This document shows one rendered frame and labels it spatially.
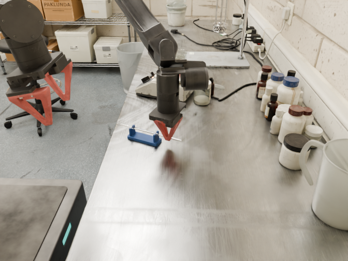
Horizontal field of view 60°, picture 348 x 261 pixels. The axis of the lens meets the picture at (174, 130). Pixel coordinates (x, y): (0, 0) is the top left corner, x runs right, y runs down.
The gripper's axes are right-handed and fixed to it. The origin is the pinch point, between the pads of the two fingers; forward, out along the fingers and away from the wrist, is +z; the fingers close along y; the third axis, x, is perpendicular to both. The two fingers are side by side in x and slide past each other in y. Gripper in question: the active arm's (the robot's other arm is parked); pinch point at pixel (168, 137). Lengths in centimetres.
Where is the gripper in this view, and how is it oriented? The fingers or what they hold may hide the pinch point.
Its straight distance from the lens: 83.8
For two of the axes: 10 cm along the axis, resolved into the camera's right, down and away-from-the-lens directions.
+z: -0.1, 8.4, 5.5
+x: -9.1, -2.3, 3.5
